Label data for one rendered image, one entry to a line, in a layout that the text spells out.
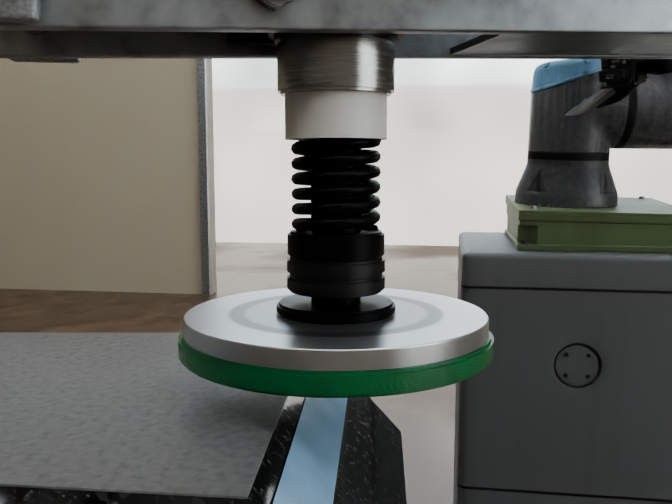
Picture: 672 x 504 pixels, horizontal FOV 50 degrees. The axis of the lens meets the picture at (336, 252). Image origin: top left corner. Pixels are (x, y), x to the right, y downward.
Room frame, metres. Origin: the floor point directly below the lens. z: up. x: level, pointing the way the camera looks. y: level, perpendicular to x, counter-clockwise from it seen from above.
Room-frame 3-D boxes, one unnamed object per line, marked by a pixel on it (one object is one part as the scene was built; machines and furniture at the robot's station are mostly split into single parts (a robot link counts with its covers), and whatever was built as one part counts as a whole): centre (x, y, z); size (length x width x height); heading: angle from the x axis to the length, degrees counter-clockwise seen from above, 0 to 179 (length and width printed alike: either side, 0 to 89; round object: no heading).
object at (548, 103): (1.39, -0.46, 1.11); 0.17 x 0.15 x 0.18; 89
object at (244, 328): (0.50, 0.00, 0.89); 0.21 x 0.21 x 0.01
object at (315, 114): (0.50, 0.00, 1.04); 0.07 x 0.07 x 0.04
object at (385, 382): (0.50, 0.00, 0.89); 0.22 x 0.22 x 0.04
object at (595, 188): (1.40, -0.45, 0.98); 0.19 x 0.19 x 0.10
